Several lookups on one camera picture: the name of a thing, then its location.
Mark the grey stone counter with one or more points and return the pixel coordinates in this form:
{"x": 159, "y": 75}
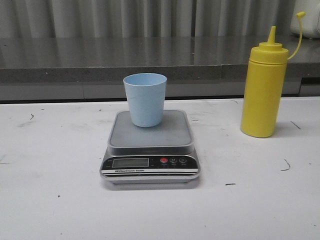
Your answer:
{"x": 93, "y": 69}

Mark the silver digital kitchen scale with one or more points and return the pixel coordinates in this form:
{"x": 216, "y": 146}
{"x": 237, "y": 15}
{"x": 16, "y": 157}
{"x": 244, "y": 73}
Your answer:
{"x": 162, "y": 154}

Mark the light blue plastic cup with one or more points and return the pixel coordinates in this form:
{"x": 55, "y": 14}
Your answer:
{"x": 145, "y": 93}

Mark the white appliance on counter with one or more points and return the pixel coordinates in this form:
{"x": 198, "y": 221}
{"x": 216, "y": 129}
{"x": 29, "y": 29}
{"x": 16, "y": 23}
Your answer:
{"x": 310, "y": 22}

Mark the yellow squeeze bottle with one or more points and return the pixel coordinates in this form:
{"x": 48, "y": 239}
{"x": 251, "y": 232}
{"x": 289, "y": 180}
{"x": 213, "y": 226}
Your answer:
{"x": 265, "y": 77}

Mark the white pleated curtain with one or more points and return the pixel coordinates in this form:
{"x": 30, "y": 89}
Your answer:
{"x": 142, "y": 18}

